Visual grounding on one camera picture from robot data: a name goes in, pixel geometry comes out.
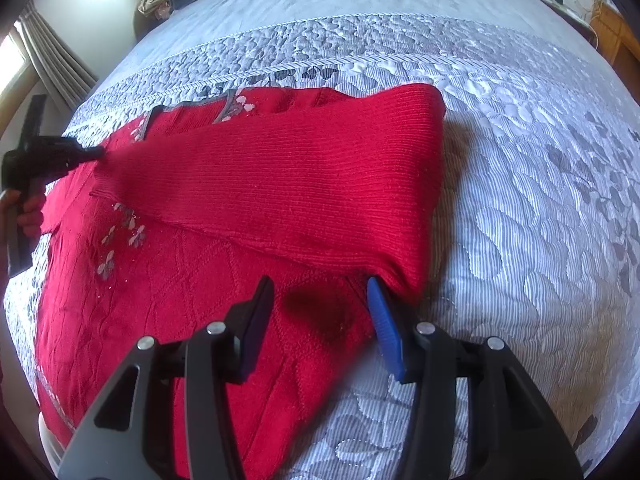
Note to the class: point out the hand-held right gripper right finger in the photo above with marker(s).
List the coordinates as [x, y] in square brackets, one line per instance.
[387, 330]

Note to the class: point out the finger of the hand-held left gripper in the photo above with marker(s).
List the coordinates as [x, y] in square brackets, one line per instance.
[87, 154]

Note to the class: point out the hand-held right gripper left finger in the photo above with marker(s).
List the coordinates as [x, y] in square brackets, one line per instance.
[253, 340]

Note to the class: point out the red knit sweater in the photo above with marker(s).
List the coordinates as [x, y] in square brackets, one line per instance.
[300, 185]

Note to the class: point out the person's left hand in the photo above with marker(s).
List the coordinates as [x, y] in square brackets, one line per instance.
[31, 215]

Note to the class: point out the window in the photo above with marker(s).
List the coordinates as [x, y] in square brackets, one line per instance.
[12, 67]

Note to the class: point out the beige curtain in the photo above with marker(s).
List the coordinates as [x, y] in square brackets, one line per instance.
[57, 60]

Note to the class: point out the floral patterned cloth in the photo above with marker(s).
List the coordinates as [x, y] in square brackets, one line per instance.
[154, 2]

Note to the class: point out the grey floral quilted bedspread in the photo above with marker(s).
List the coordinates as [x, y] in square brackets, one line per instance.
[510, 210]

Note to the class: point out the wooden nightstand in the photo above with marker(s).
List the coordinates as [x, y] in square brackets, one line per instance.
[617, 35]

